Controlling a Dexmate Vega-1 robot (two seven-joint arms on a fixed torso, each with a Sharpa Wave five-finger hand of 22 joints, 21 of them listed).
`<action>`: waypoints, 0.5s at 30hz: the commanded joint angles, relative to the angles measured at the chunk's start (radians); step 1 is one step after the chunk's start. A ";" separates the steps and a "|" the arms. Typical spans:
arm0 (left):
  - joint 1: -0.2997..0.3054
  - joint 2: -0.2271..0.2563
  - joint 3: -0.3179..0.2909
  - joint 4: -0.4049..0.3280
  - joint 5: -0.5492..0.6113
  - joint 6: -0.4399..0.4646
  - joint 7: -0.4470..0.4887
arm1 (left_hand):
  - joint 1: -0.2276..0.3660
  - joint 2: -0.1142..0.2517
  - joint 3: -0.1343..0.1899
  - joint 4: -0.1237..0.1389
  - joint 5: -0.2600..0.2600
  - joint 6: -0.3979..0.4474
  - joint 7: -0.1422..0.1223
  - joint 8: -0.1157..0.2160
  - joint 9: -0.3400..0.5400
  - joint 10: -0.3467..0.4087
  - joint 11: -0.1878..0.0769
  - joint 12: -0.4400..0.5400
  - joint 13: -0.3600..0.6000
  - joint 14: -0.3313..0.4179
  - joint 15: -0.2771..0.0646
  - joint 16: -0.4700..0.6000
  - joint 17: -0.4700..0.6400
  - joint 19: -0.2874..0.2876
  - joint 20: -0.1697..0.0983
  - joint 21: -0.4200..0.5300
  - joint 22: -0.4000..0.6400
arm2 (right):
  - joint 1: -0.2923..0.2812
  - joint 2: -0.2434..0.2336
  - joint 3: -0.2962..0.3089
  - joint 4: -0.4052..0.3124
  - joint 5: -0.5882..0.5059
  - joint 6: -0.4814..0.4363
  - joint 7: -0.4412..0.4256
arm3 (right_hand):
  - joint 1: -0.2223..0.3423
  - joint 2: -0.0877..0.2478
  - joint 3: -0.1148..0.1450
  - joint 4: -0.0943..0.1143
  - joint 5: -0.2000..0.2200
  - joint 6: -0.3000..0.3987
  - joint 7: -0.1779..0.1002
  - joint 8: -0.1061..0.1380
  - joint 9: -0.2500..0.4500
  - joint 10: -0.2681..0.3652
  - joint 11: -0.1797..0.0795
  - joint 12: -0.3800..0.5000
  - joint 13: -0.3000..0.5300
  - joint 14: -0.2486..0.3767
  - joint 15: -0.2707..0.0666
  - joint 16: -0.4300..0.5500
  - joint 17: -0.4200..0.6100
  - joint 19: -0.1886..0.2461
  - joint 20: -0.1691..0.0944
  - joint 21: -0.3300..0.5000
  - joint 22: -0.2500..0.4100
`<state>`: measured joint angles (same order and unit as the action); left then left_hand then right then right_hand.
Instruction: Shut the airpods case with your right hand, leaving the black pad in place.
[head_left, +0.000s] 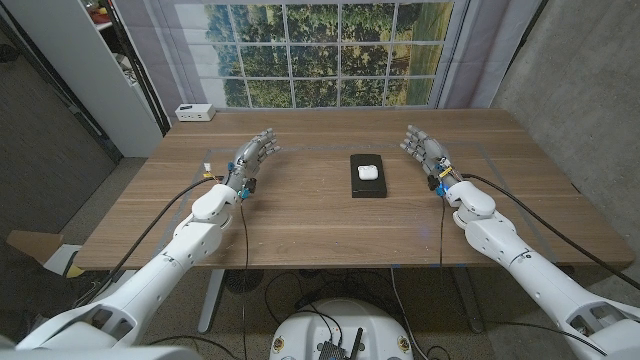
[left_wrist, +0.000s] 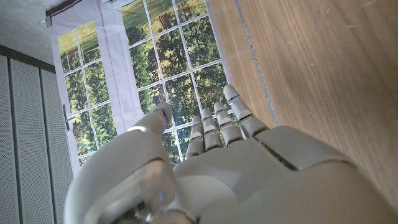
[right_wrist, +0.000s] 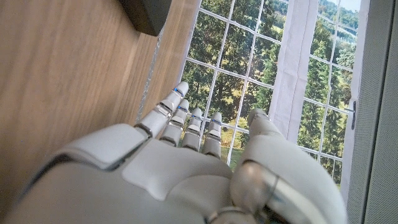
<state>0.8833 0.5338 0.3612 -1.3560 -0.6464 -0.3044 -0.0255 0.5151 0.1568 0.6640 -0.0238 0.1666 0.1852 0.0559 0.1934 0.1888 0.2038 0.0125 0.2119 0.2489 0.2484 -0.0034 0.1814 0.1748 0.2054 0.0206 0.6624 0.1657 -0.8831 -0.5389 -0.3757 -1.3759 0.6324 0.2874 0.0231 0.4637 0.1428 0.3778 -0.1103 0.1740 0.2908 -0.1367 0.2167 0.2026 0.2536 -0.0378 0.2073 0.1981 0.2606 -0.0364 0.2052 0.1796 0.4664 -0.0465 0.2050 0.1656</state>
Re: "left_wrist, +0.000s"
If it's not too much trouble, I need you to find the brown backdrop hem bar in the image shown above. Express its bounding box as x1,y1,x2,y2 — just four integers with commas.
45,0,83,17

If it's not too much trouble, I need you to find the printed window backdrop cloth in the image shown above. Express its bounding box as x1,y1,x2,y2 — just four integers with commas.
46,0,233,177

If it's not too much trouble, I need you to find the grey table seam strip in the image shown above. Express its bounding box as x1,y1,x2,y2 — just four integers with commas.
234,0,280,128

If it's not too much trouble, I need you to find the dark wall trim strip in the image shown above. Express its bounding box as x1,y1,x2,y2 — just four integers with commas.
0,44,57,74

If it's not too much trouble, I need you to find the perforated grey wall panel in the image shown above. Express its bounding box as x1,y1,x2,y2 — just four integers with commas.
39,68,75,224
8,58,56,224
0,54,20,224

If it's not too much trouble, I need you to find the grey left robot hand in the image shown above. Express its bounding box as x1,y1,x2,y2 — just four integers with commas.
63,83,398,224

